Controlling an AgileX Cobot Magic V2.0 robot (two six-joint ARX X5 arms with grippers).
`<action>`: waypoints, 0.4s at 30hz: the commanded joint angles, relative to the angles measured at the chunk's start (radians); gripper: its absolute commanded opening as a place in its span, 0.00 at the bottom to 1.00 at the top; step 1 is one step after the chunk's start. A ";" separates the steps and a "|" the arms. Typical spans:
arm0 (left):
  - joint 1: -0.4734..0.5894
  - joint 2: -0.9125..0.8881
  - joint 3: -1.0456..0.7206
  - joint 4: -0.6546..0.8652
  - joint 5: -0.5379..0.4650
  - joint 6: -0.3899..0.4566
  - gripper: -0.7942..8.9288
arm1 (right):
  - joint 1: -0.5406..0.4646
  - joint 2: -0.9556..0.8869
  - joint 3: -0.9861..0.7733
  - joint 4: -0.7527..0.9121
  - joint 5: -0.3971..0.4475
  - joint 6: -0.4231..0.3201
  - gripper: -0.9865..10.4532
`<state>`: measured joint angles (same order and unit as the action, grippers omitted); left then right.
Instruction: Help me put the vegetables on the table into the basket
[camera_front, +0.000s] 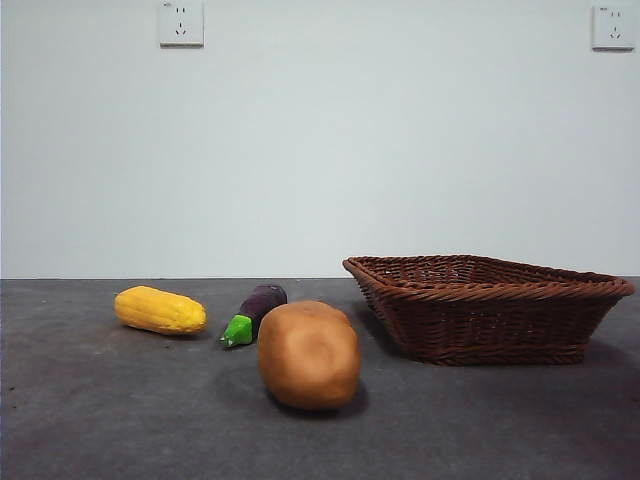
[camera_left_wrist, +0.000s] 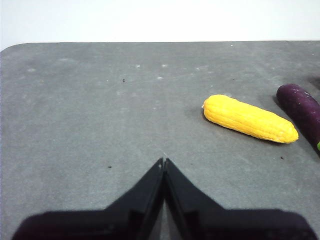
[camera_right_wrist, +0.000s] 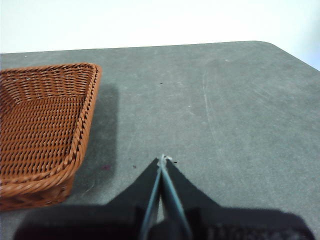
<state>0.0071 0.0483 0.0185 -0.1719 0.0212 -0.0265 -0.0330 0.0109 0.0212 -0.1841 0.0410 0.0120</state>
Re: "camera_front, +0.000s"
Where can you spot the purple eggplant with green stem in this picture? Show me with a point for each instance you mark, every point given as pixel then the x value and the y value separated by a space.
pixel 260 302

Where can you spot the brown potato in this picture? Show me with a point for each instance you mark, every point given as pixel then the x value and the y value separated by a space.
pixel 309 356

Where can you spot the yellow corn cob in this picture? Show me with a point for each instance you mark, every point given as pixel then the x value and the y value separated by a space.
pixel 160 311

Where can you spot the brown wicker basket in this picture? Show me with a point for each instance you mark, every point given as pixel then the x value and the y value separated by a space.
pixel 490 325

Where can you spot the white wall socket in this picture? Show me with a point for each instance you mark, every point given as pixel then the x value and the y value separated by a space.
pixel 610 27
pixel 181 25

